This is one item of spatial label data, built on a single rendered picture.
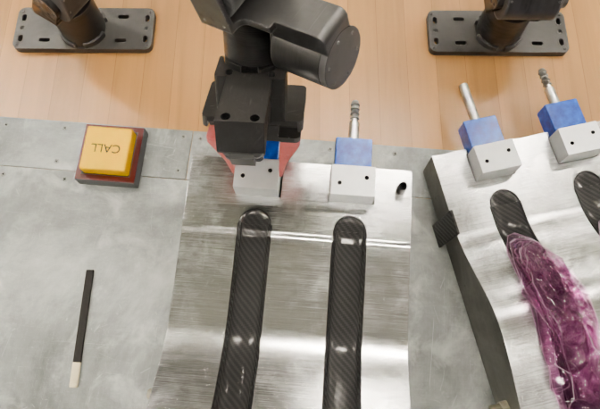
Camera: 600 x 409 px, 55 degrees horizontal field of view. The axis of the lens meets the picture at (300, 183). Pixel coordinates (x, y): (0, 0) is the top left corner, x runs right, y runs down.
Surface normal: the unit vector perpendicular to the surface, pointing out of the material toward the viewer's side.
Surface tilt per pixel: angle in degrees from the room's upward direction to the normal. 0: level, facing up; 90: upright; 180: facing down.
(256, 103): 28
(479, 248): 22
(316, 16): 15
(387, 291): 4
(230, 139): 62
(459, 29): 0
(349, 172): 0
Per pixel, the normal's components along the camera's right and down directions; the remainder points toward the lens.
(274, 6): -0.22, -0.45
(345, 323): -0.01, -0.30
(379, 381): 0.04, -0.70
